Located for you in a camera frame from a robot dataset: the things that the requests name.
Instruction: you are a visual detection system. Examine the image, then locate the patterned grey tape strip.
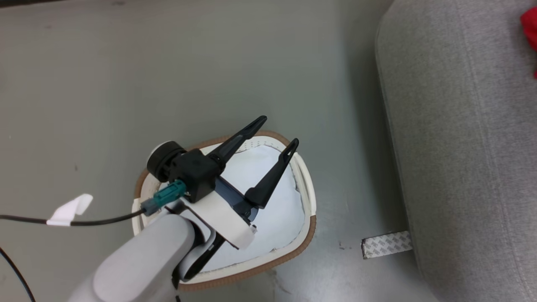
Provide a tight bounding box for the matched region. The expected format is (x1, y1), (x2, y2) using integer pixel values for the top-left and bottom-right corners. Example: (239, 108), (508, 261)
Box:
(361, 230), (414, 260)

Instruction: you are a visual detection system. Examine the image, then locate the white laundry basket brown rim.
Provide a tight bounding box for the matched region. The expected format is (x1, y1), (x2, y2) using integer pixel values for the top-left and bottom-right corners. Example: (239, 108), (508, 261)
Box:
(132, 130), (317, 292)

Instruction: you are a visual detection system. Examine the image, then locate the black cable with teal connector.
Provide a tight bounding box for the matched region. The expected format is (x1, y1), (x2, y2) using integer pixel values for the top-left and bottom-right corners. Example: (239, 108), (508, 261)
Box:
(0, 180), (187, 227)

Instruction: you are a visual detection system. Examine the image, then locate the thin black cable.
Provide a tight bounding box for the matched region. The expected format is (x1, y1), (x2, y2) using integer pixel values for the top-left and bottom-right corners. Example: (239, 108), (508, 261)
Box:
(0, 247), (36, 302)

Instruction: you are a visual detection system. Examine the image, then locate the red cloth item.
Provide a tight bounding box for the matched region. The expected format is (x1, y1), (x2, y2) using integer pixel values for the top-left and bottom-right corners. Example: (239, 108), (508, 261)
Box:
(520, 6), (537, 80)

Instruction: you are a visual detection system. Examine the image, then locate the white tape tag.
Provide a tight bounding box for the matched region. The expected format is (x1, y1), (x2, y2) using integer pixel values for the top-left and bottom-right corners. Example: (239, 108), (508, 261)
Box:
(46, 193), (94, 227)

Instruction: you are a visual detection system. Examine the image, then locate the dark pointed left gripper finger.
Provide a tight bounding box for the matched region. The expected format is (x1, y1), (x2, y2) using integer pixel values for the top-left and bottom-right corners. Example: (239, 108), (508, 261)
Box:
(208, 115), (268, 169)
(245, 138), (300, 209)

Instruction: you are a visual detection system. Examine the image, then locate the white clothing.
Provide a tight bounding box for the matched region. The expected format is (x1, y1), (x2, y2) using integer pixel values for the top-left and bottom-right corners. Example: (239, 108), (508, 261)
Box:
(197, 145), (306, 272)

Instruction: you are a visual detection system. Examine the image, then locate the white and dark left gripper body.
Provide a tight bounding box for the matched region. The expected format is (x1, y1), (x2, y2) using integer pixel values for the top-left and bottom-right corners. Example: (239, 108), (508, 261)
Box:
(168, 176), (259, 250)

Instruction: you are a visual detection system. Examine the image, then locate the grey fabric sofa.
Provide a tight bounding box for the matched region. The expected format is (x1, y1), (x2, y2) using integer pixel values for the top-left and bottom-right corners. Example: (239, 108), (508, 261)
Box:
(375, 0), (537, 302)

